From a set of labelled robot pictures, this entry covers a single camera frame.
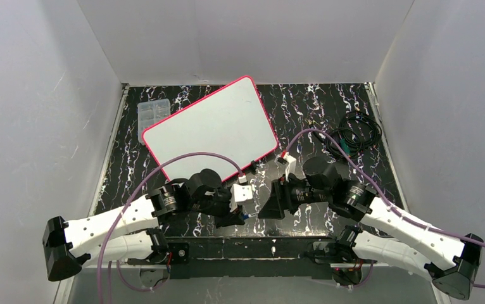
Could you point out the green handled screwdriver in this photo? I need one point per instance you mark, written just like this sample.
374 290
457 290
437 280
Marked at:
344 146

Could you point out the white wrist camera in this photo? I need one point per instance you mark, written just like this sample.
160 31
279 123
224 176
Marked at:
241 192
289 162

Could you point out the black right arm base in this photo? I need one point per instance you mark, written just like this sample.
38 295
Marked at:
348 270

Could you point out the metal whiteboard stand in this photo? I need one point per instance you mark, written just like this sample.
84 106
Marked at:
254 166

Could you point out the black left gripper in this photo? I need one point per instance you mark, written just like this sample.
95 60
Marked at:
227 210

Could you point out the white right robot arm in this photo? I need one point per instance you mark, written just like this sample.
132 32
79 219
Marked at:
450 263

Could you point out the clear plastic compartment box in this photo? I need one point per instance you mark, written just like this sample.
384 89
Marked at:
150 113

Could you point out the aluminium front frame rail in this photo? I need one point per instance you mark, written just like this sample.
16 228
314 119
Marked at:
251 256

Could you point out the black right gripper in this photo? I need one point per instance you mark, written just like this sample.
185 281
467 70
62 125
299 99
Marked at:
283 197

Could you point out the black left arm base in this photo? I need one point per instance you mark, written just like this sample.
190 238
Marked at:
161 250

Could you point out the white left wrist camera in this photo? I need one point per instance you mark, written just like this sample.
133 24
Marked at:
241 192

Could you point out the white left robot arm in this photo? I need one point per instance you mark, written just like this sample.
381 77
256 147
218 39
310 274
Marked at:
134 232

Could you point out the pink framed whiteboard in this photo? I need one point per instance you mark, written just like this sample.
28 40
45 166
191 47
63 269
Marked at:
225 130

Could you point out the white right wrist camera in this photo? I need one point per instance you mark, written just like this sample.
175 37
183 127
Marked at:
289 162

